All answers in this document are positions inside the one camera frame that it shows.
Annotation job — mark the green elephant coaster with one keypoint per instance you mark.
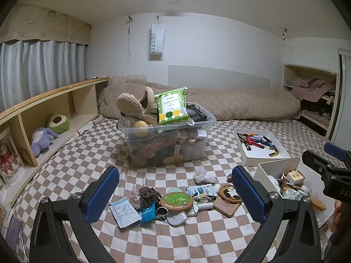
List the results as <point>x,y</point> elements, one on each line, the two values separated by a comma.
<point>175,201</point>

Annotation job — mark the hanging white paper bag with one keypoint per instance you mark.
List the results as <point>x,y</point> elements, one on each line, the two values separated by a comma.
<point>157,41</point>

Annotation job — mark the grey curtain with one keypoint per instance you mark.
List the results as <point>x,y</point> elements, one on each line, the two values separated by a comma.
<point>41,71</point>

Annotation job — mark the grey white small device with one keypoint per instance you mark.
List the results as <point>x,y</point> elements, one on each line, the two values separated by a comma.
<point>177,219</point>

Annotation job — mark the clear plastic storage bin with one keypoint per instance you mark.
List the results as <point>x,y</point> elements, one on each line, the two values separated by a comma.
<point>178,150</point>

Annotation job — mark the wooden bedside shelf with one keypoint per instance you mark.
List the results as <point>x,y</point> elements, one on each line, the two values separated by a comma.
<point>82,98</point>

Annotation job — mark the blue foil packet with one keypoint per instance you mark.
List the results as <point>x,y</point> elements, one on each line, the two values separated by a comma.
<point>148,213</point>

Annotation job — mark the white medicine sachet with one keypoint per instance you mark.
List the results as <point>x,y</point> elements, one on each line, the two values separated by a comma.
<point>124,213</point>

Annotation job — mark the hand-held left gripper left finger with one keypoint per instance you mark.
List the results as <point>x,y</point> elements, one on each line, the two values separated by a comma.
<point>102,194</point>

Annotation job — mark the person's right hand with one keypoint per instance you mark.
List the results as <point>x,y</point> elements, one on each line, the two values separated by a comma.
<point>337,216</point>

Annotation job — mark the brown hair claw clip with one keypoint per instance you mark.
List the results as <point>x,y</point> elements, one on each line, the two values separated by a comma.
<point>146,194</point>

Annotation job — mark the black box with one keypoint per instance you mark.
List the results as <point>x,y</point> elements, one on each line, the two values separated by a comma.
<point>194,113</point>

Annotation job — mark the round wooden piece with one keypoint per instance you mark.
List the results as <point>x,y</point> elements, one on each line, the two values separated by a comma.
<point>319,204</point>

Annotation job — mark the blue and white wipe packet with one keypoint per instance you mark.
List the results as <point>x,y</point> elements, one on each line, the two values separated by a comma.
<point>203,189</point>

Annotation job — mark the beige fluffy slipper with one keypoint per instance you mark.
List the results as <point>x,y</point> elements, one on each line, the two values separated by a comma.
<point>129,101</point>

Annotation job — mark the shallow white tray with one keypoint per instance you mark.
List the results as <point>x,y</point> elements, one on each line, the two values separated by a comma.
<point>274,139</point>

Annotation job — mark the small bag of pink beads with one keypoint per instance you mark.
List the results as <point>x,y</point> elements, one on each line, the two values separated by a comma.
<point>134,198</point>

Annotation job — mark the small cream carton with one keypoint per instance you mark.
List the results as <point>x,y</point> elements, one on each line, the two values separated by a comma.
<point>294,176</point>

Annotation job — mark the beige cartoon valance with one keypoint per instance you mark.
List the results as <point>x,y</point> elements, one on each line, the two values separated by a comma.
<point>46,24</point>

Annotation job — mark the black wall hook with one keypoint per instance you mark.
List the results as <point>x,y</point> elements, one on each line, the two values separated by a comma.
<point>284,33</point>

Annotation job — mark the pink clothes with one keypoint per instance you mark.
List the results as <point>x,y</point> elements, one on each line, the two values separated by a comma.
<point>309,86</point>

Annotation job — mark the panda coaster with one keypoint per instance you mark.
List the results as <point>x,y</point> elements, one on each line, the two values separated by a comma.
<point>229,194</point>

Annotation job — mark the crumpled floral packet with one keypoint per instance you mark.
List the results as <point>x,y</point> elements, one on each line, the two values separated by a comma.
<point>290,194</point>

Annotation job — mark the purple plush toy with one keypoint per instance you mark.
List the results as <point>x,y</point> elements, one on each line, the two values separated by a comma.
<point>42,141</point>

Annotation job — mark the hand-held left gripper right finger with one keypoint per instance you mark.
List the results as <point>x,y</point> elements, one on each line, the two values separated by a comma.
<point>248,194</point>

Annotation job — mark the yellow ball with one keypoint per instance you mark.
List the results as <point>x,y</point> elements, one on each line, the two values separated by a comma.
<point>140,127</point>

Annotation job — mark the grey purple pouch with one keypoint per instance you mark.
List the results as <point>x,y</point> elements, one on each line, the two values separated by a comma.
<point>13,230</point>

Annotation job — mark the brown checkered bed sheet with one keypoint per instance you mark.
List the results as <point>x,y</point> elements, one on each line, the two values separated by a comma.
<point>170,241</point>

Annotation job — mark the deep white box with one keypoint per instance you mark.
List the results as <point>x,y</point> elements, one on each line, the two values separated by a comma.
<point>271,171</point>

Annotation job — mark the plush bear in clear case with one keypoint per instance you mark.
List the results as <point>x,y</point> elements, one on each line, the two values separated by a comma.
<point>8,159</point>

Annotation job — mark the pile of colourful batteries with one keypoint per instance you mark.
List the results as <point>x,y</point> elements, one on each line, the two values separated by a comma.
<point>255,141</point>

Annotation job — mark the green dotted snack bag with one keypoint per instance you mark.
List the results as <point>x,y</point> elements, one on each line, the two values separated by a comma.
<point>171,106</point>

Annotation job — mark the mint green round item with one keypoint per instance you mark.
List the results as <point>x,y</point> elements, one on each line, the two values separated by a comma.
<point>173,190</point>

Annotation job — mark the white slatted door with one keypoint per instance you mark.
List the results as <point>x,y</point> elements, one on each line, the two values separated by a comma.
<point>345,101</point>

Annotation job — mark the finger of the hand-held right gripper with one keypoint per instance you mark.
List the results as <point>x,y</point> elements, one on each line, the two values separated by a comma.
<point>315,160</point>
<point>336,150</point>

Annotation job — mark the dark item with beige loop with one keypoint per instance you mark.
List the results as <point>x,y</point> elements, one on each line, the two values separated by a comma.
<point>161,213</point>

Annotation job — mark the cream wall shelf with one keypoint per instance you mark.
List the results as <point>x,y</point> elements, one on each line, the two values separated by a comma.
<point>312,119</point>

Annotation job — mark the beige quilt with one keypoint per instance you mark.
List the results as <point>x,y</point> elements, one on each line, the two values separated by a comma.
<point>233,104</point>

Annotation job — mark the avocado plush toy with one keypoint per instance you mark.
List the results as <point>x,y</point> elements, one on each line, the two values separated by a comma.
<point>59,123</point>

